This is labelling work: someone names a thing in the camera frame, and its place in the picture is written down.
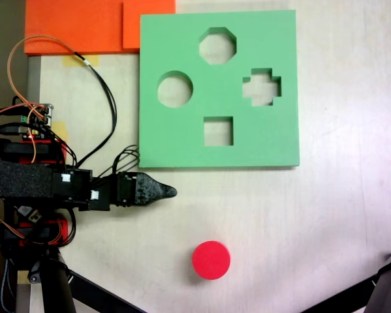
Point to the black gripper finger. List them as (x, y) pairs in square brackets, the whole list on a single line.
[(152, 190)]

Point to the red cylinder block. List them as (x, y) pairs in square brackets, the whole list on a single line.
[(211, 259)]

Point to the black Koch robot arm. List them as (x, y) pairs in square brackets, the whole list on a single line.
[(25, 179)]

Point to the large orange foam block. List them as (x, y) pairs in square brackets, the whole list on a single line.
[(71, 26)]

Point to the green shape sorting board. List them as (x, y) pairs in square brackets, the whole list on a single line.
[(182, 143)]

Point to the small yellow tape piece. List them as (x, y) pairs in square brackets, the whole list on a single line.
[(61, 130)]

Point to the black driver circuit board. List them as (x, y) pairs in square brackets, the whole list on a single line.
[(30, 213)]

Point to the black tripod leg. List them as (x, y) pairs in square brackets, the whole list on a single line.
[(56, 287), (386, 287), (107, 296)]

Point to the circuit board with green terminal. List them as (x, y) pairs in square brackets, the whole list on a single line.
[(38, 120)]

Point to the yellow tape square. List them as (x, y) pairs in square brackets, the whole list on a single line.
[(23, 277)]

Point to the wide yellow tape strip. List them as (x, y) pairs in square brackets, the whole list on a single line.
[(71, 62)]

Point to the red printed base mount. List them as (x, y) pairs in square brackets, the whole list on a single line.
[(64, 152)]

